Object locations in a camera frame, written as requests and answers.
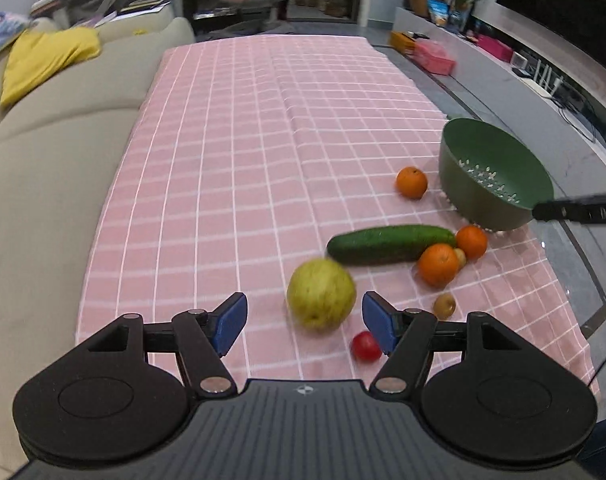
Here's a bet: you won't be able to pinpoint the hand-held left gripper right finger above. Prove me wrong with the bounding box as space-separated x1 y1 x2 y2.
361 291 534 395

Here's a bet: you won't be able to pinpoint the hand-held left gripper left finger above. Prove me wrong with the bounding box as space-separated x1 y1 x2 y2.
75 292 248 396

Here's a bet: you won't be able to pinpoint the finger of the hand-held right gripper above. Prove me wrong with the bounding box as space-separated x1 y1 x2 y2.
531 194 606 225

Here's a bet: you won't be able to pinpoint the red tomato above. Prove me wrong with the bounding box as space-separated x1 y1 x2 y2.
351 331 382 362

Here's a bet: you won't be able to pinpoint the yellow-green apple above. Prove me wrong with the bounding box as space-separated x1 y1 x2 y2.
286 258 358 332

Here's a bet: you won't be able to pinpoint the green cucumber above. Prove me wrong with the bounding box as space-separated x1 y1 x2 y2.
326 225 458 266

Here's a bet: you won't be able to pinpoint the orange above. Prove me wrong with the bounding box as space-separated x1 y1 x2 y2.
417 243 460 288
455 225 490 261
396 166 428 200

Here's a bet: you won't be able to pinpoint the green colander bowl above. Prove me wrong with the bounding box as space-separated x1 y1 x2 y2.
438 118 554 233

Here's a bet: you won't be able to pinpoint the white router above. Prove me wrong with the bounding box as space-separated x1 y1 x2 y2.
529 57 568 100

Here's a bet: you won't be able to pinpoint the grey television cabinet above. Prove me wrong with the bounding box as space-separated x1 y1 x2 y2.
392 6 606 201

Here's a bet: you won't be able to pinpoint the pink checked tablecloth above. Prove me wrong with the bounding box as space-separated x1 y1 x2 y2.
75 35 601 406

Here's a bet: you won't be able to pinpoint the magenta box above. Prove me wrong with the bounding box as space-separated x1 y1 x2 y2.
478 36 514 63

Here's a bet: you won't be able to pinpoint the black television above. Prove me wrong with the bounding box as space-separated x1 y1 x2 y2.
498 0 606 126

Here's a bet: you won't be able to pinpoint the pink plastic basket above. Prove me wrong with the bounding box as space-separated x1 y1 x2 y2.
413 40 456 76

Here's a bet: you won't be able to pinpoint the beige sofa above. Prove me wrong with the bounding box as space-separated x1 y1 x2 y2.
0 16 196 472

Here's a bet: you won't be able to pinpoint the blue snack bag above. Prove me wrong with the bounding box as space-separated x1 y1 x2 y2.
427 0 452 27

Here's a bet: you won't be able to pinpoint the yellow box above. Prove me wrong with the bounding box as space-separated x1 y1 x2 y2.
389 31 418 55

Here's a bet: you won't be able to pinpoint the yellow cushion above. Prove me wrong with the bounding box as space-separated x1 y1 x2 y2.
0 26 102 109

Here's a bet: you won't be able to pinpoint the colourful magazine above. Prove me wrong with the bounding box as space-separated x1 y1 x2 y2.
0 10 34 56

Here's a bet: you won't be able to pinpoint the black cables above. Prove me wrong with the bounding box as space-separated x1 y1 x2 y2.
555 85 606 147

